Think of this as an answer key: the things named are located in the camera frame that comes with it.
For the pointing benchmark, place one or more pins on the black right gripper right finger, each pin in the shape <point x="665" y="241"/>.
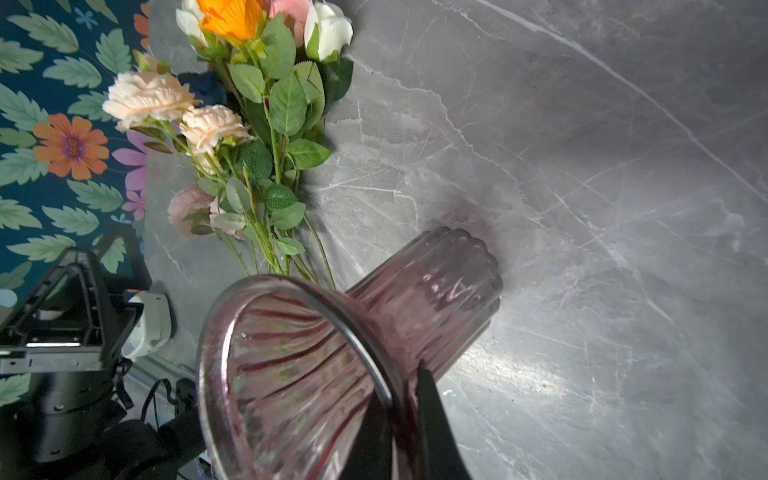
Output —
<point x="438" y="452"/>

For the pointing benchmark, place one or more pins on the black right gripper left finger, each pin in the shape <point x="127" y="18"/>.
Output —
<point x="371" y="454"/>

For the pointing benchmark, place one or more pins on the dark pink ribbed glass vase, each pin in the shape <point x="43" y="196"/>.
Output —
<point x="286" y="368"/>

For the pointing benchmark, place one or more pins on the yellow rose stem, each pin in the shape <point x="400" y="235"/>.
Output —
<point x="254" y="56"/>

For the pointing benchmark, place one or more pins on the cream double-bloom flower stem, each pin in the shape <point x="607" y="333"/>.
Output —
<point x="232" y="167"/>

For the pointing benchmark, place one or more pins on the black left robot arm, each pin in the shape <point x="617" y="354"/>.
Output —
<point x="67" y="338"/>

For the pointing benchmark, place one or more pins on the pile of artificial flowers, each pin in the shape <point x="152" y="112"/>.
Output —
<point x="321" y="32"/>

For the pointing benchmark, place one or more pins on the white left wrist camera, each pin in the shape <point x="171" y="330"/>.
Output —
<point x="153" y="329"/>

